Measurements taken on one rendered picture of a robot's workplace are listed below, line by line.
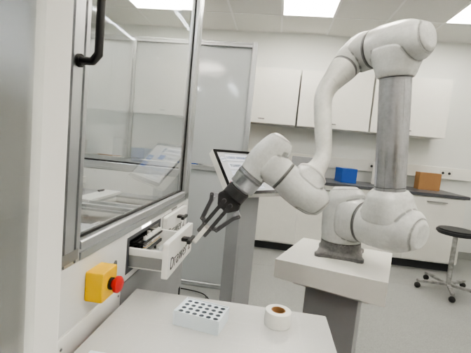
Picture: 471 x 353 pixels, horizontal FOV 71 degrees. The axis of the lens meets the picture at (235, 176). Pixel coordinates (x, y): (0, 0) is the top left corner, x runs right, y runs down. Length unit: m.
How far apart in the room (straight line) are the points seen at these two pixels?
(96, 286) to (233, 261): 1.38
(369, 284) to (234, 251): 1.08
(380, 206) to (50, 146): 1.05
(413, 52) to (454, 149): 4.09
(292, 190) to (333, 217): 0.35
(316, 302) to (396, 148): 0.65
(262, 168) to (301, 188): 0.13
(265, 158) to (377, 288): 0.56
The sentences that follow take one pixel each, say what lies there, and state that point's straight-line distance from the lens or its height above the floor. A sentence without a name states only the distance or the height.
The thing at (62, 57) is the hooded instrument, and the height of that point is 1.29.
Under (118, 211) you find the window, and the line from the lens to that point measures 1.00.
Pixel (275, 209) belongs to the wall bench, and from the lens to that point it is 4.06.
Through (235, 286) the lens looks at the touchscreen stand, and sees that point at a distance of 2.20.
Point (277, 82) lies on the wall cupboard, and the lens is 4.43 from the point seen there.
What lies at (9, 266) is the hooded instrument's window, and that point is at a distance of 0.27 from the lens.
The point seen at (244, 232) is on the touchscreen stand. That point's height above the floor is 0.70.
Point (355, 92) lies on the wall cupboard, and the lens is 4.51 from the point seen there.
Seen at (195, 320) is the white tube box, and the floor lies 0.79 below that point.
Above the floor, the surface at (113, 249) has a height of 0.92.
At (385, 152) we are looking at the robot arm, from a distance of 1.21.
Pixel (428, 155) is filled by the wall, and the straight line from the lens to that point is 5.11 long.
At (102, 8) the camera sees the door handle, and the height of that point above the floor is 1.47.
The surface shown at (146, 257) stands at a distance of 1.06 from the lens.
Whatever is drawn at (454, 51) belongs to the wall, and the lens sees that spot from 5.36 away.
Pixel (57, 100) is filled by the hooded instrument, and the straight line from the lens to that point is 0.30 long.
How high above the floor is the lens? 1.23
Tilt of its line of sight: 5 degrees down
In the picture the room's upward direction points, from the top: 5 degrees clockwise
